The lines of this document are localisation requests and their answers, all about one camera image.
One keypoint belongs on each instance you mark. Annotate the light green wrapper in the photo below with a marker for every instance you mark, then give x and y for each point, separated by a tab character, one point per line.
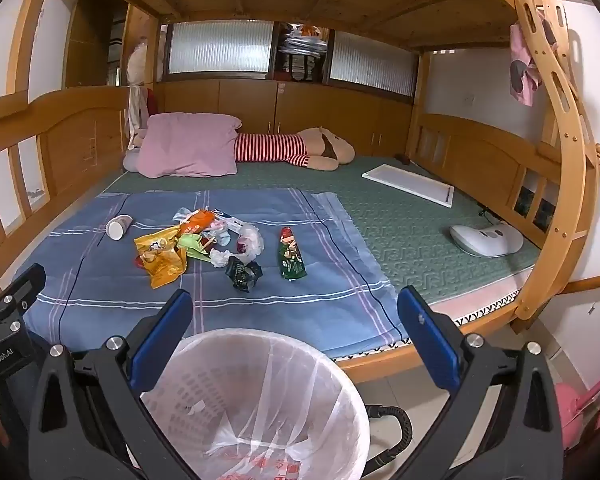
190	244

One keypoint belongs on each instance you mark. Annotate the white plastic trash bin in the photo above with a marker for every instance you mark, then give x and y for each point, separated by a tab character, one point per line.
260	410

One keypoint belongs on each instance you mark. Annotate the wooden bunk bed frame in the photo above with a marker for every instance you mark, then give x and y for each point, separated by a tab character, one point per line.
480	160

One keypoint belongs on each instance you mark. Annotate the clear plastic bag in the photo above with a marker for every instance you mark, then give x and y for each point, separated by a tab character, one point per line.
252	242

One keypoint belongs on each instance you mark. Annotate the black wrapper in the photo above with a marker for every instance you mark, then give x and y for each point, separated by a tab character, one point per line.
242	275

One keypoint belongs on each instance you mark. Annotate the pink hanging cloth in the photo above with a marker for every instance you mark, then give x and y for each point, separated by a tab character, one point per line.
522	70

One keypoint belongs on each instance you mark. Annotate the yellow snack bag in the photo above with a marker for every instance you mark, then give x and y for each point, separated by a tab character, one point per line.
160	260

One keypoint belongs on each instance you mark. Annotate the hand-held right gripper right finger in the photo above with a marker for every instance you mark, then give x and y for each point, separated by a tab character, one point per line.
425	340

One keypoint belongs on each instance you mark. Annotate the frosted glass window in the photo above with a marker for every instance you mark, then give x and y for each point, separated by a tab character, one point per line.
220	47
370	62

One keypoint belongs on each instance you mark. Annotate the wooden shelf unit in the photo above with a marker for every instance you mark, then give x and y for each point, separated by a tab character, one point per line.
87	35

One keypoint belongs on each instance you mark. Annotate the white paper cup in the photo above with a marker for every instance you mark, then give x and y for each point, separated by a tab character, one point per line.
117	227

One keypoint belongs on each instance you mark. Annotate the white crumpled tissue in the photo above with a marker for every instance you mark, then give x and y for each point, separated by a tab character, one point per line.
219	257

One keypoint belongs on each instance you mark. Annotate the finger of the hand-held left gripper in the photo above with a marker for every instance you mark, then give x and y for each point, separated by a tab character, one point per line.
27	285

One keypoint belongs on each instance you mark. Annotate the white handheld mite vacuum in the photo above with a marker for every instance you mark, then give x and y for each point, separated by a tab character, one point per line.
485	240

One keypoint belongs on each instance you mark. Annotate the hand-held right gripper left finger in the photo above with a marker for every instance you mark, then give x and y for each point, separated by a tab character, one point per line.
162	330

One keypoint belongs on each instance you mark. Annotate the white hanging garment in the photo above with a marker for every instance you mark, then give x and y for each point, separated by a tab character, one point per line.
135	65

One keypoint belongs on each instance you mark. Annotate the plush dog with striped shirt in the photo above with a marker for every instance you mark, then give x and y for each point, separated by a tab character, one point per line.
280	147

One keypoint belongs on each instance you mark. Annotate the pink stool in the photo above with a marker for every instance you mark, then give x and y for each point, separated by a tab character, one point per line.
575	410

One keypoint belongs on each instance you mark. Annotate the white board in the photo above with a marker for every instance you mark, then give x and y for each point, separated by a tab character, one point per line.
410	185

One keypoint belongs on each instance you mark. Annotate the pink pillow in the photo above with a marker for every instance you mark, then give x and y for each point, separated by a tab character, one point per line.
185	145

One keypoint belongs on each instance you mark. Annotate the blue checked sheet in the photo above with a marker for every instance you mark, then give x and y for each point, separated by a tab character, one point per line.
305	310

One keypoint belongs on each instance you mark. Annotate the pile of stored bags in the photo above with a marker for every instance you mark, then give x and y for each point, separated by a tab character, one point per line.
302	45

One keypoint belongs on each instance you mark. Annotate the orange wrapper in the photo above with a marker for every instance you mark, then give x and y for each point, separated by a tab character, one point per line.
197	221

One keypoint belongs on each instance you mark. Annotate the green mattress mat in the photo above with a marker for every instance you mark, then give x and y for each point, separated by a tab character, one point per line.
405	240

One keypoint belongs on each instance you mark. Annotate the dark green snack bag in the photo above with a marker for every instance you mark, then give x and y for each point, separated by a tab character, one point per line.
291	257

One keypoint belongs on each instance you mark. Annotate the wooden wall cabinet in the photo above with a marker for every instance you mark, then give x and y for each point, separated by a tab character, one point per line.
250	105

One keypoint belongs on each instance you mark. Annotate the white blue striped wrapper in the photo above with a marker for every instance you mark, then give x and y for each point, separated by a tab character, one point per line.
230	221

